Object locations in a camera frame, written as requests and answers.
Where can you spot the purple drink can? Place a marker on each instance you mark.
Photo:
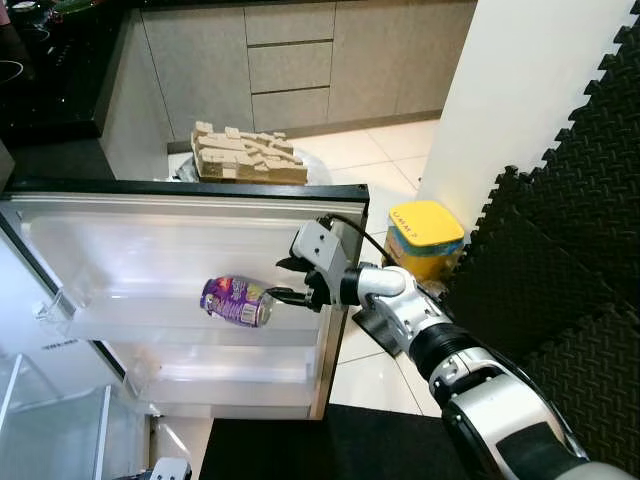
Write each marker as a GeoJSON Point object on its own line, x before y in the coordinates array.
{"type": "Point", "coordinates": [235, 302]}

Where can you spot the silver right arm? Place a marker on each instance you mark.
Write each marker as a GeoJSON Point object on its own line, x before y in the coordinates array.
{"type": "Point", "coordinates": [510, 420]}

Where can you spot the clear fridge door bin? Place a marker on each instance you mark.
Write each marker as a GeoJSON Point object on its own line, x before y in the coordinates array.
{"type": "Point", "coordinates": [120, 320]}

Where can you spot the small black foam pad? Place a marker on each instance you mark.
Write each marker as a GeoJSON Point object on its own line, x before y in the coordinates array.
{"type": "Point", "coordinates": [372, 325]}

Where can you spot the yellow lidded container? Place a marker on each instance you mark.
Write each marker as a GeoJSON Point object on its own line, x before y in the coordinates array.
{"type": "Point", "coordinates": [430, 225]}

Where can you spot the dark floor rug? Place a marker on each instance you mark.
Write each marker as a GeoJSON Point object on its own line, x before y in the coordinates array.
{"type": "Point", "coordinates": [330, 450]}

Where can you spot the black interlocking foam tile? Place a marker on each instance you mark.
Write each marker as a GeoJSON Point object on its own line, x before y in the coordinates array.
{"type": "Point", "coordinates": [600, 150]}
{"type": "Point", "coordinates": [520, 260]}
{"type": "Point", "coordinates": [590, 400]}

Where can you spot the grey kitchen cabinet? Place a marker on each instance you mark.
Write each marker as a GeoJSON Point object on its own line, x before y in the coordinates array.
{"type": "Point", "coordinates": [380, 60]}

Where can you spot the black kitchen countertop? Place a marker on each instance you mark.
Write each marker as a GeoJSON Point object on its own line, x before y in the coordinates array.
{"type": "Point", "coordinates": [50, 110]}

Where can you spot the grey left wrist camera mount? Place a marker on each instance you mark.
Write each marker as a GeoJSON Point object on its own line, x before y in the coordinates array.
{"type": "Point", "coordinates": [172, 470]}

